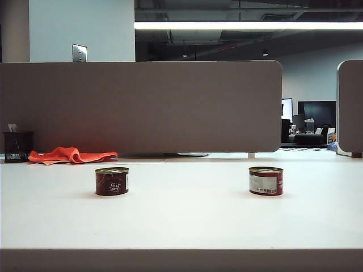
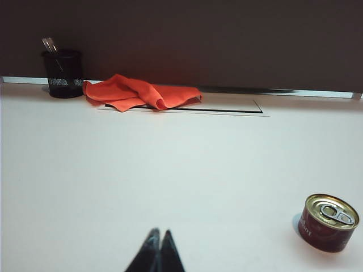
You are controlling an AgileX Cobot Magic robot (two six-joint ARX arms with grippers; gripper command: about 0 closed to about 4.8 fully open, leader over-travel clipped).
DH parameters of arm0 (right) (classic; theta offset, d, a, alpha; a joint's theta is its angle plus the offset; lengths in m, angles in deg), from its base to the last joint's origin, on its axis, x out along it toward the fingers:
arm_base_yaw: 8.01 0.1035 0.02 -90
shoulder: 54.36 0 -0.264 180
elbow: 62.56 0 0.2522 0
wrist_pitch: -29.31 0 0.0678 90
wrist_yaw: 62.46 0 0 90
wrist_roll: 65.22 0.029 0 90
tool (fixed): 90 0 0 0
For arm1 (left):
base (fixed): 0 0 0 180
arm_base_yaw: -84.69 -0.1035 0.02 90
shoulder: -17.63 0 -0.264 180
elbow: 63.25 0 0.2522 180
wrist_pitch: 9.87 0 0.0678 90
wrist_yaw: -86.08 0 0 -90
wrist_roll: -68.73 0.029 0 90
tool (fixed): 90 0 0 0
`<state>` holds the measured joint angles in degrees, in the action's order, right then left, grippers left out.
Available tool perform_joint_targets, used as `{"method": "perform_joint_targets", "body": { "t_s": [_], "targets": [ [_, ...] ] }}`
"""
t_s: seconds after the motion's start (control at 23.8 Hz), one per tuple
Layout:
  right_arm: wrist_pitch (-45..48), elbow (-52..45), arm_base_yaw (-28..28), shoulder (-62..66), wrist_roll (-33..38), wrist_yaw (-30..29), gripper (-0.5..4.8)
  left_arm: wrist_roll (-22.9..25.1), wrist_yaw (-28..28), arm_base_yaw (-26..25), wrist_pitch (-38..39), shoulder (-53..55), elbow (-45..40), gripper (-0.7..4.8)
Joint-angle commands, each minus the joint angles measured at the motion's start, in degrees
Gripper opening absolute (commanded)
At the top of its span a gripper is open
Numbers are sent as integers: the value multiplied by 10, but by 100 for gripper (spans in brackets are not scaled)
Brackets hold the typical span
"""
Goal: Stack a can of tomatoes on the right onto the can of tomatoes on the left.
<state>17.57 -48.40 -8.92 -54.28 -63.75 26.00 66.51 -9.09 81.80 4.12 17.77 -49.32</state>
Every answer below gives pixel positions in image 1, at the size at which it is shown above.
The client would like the red tomato can white label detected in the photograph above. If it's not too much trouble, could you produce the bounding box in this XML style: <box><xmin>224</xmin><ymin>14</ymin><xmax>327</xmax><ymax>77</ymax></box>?
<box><xmin>248</xmin><ymin>166</ymin><xmax>284</xmax><ymax>197</ymax></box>

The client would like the red tomato can dark label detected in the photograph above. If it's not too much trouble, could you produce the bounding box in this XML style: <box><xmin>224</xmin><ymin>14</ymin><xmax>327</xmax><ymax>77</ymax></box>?
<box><xmin>95</xmin><ymin>167</ymin><xmax>130</xmax><ymax>196</ymax></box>

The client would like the silver monitor stand base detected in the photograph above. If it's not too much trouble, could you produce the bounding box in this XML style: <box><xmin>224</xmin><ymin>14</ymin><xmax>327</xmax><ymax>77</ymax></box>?
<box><xmin>177</xmin><ymin>152</ymin><xmax>210</xmax><ymax>158</ymax></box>

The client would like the large grey desk partition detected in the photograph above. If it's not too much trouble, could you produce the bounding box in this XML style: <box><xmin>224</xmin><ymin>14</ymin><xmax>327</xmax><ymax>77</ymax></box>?
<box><xmin>0</xmin><ymin>59</ymin><xmax>283</xmax><ymax>154</ymax></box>

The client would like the white lit monitor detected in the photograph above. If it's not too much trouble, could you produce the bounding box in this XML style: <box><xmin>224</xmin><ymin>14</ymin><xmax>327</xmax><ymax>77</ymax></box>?
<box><xmin>281</xmin><ymin>97</ymin><xmax>293</xmax><ymax>123</ymax></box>

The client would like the orange cloth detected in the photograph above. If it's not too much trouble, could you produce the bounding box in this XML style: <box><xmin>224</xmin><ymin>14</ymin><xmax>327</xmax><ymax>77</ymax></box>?
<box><xmin>28</xmin><ymin>146</ymin><xmax>119</xmax><ymax>165</ymax></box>

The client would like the long ceiling light strip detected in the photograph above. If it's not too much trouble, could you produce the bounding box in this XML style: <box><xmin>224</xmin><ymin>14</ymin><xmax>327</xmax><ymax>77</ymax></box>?
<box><xmin>134</xmin><ymin>21</ymin><xmax>363</xmax><ymax>31</ymax></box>

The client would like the black round ottoman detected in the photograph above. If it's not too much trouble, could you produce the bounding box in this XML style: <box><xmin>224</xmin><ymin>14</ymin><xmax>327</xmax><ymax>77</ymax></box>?
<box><xmin>294</xmin><ymin>133</ymin><xmax>325</xmax><ymax>145</ymax></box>

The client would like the large black screen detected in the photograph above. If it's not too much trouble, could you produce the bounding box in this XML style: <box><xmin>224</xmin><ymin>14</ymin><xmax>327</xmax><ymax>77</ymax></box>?
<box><xmin>297</xmin><ymin>100</ymin><xmax>337</xmax><ymax>134</ymax></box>

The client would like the black mesh pen holder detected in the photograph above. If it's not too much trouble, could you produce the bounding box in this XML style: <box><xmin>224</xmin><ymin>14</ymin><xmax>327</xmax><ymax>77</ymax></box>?
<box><xmin>2</xmin><ymin>131</ymin><xmax>34</xmax><ymax>163</ymax></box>

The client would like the grey desk partition white edge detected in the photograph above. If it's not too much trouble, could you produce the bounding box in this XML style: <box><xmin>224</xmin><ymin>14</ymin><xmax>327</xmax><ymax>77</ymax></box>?
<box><xmin>336</xmin><ymin>59</ymin><xmax>363</xmax><ymax>157</ymax></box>

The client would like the metal wall outlet plate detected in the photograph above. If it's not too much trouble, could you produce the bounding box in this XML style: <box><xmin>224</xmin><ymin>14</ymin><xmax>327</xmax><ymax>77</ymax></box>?
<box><xmin>71</xmin><ymin>44</ymin><xmax>88</xmax><ymax>62</ymax></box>

